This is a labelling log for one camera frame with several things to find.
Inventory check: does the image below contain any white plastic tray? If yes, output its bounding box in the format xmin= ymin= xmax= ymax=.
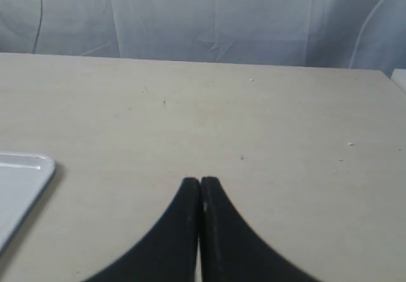
xmin=1 ymin=152 xmax=56 ymax=250

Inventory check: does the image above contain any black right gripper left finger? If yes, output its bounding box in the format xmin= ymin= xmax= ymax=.
xmin=87 ymin=177 xmax=200 ymax=281

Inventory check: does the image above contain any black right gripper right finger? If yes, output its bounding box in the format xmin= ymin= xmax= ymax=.
xmin=200 ymin=177 xmax=316 ymax=281

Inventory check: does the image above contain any grey backdrop curtain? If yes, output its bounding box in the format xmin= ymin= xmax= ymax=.
xmin=1 ymin=0 xmax=405 ymax=74

